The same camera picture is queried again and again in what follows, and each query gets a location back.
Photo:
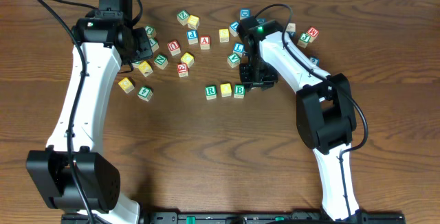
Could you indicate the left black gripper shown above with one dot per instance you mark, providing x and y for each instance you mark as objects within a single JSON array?
[{"x": 143, "y": 49}]

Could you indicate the red E block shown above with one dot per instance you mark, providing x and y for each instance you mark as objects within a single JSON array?
[{"x": 182, "y": 70}]

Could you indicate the red M block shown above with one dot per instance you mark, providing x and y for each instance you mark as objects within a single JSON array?
[{"x": 313, "y": 33}]

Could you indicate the blue P block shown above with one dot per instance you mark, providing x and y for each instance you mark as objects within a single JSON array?
[{"x": 192, "y": 37}]

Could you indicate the red A block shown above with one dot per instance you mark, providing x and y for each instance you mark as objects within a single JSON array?
[{"x": 204, "y": 42}]

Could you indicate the yellow block middle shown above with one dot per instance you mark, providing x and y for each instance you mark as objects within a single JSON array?
[{"x": 188, "y": 59}]

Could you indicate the green v block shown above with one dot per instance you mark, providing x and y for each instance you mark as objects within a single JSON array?
[
  {"x": 136, "y": 64},
  {"x": 233, "y": 60}
]

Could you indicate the yellow C block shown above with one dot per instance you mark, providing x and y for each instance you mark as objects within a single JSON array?
[{"x": 126, "y": 84}]

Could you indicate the yellow O block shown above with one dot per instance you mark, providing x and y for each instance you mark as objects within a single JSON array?
[{"x": 226, "y": 90}]

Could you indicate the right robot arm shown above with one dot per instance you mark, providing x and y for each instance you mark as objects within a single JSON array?
[{"x": 325, "y": 118}]

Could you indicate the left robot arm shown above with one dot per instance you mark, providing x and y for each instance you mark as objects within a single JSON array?
[{"x": 71, "y": 172}]

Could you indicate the green 7 block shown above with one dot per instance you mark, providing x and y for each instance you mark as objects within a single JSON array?
[{"x": 154, "y": 44}]

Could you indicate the green V block left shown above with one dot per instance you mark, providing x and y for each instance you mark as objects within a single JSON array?
[{"x": 136, "y": 64}]

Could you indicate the blue L block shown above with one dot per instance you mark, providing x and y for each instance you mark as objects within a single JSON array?
[{"x": 233, "y": 28}]

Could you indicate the blue D block far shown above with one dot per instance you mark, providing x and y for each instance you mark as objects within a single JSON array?
[{"x": 244, "y": 13}]

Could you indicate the yellow block far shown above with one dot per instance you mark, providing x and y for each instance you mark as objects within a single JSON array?
[{"x": 193, "y": 22}]

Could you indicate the green block far left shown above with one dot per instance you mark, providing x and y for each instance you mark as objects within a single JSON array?
[{"x": 150, "y": 31}]

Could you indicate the yellow X block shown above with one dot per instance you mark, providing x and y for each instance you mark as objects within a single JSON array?
[{"x": 145, "y": 69}]

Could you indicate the green Z block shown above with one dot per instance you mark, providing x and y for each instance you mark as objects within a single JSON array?
[{"x": 183, "y": 17}]

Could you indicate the green V block centre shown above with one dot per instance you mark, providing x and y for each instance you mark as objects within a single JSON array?
[{"x": 233, "y": 60}]

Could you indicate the red U block left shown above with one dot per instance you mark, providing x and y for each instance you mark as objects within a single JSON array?
[{"x": 174, "y": 48}]

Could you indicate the yellow S block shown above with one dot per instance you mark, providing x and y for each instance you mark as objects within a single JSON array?
[{"x": 224, "y": 35}]

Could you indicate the green 4 block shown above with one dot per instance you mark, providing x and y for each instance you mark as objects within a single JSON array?
[{"x": 145, "y": 94}]

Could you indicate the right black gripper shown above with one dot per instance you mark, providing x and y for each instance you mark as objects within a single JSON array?
[{"x": 247, "y": 81}]

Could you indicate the green N block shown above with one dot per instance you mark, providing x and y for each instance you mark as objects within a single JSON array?
[{"x": 161, "y": 61}]

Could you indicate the green B block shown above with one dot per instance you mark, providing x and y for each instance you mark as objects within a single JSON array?
[{"x": 239, "y": 91}]

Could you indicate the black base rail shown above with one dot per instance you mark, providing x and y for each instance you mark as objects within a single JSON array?
[{"x": 295, "y": 217}]

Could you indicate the blue 2 block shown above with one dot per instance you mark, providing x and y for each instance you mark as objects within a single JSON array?
[{"x": 314, "y": 60}]

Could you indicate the green J block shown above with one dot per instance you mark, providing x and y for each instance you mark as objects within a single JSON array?
[{"x": 303, "y": 40}]

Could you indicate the blue X block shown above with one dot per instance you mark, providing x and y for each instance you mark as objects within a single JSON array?
[{"x": 291, "y": 29}]

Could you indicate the green R block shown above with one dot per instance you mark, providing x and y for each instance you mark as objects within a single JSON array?
[{"x": 211, "y": 92}]

